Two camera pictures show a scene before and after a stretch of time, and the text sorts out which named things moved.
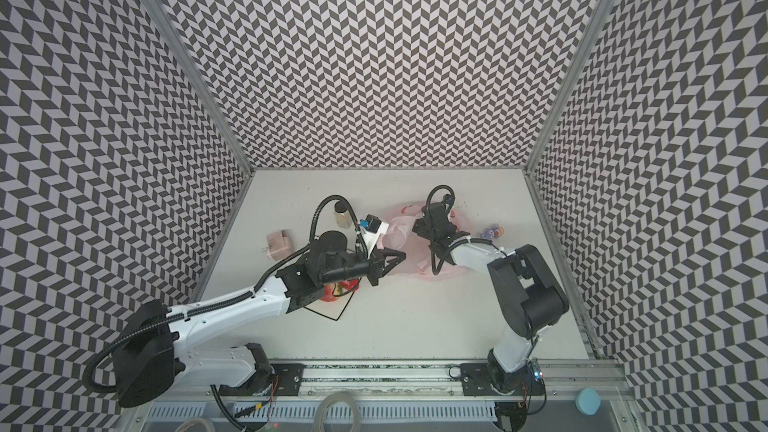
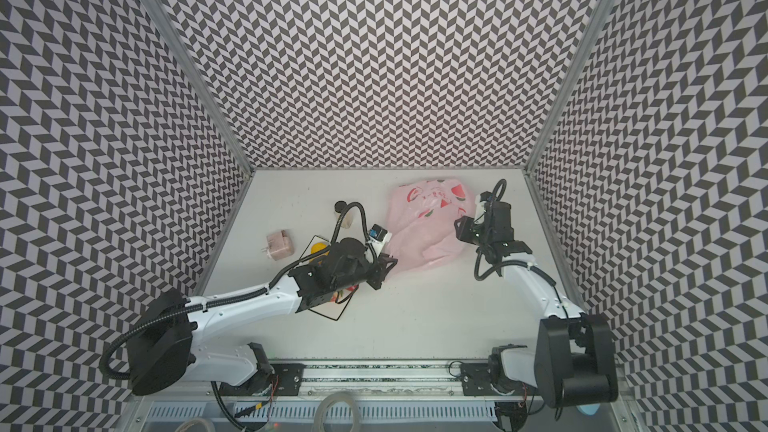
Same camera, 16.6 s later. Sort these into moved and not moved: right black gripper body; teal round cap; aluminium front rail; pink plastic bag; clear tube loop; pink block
Moved: pink plastic bag; right black gripper body
Not moved: aluminium front rail; teal round cap; clear tube loop; pink block
